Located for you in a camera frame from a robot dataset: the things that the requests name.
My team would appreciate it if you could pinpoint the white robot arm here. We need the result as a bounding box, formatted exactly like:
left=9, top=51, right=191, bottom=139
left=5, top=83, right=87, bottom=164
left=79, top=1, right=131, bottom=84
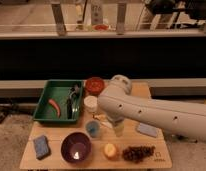
left=98, top=75, right=206, bottom=142

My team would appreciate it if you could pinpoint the blue sponge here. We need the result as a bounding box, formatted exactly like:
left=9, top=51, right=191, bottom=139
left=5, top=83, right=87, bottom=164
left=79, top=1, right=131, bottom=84
left=33, top=135, right=50, bottom=160

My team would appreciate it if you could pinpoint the red bowl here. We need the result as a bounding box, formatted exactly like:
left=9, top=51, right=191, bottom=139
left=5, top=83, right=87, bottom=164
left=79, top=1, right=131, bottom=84
left=85, top=77, right=105, bottom=95

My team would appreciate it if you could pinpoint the white plastic cup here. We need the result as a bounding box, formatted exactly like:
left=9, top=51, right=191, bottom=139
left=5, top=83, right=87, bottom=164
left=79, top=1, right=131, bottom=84
left=84, top=96, right=98, bottom=113

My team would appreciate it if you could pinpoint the blue cup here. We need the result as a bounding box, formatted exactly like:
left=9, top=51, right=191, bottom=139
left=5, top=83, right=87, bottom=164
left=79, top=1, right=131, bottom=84
left=86, top=121, right=100, bottom=138

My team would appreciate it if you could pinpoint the green plastic tray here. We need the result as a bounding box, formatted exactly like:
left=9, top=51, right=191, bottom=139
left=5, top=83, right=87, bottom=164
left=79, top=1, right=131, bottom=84
left=33, top=80, right=83, bottom=124

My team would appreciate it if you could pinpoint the red chili pepper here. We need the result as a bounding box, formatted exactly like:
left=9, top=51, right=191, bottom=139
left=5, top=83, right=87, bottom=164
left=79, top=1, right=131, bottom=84
left=48, top=99, right=61, bottom=117

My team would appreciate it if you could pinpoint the wooden folding table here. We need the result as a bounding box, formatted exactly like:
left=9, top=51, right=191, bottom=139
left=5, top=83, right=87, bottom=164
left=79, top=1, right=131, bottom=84
left=19, top=82, right=173, bottom=170

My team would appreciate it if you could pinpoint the light blue cloth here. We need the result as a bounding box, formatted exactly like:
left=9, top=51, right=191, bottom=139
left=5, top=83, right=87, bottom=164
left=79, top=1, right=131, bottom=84
left=136, top=123, right=157, bottom=138

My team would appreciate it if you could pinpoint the purple bowl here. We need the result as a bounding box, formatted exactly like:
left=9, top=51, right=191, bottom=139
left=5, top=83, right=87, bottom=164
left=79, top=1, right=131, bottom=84
left=61, top=132, right=92, bottom=163

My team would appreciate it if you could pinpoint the orange fruit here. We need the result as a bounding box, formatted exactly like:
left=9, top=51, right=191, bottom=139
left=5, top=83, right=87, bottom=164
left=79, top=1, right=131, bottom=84
left=103, top=143, right=118, bottom=159

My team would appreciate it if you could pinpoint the bunch of dark grapes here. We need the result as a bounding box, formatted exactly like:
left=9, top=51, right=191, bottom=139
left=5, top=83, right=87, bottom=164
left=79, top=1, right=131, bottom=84
left=122, top=146, right=155, bottom=163

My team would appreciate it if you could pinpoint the black handled utensil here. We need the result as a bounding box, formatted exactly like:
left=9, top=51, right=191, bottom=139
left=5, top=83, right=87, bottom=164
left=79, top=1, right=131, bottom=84
left=66, top=84, right=79, bottom=119

